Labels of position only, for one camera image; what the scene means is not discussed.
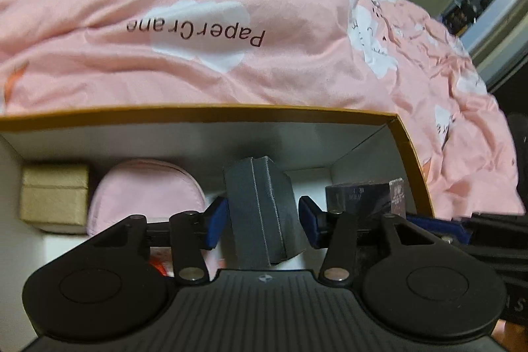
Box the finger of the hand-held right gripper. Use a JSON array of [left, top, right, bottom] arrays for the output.
[[406, 214, 475, 244]]

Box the pink zip pouch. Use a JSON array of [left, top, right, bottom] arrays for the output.
[[86, 158, 207, 279]]

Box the dark grey box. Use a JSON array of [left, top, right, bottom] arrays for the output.
[[223, 156, 308, 271]]

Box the glossy black box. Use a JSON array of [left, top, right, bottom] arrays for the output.
[[325, 177, 406, 220]]

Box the orange cardboard box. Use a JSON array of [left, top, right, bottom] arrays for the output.
[[0, 103, 437, 340]]

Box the gold glitter box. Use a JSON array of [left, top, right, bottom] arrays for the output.
[[19, 164, 91, 234]]

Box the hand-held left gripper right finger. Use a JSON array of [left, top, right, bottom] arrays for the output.
[[298, 195, 440, 283]]

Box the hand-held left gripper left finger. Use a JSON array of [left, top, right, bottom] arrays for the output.
[[91, 196, 230, 286]]

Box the pink cloud print blanket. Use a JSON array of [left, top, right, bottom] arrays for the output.
[[0, 0, 528, 217]]

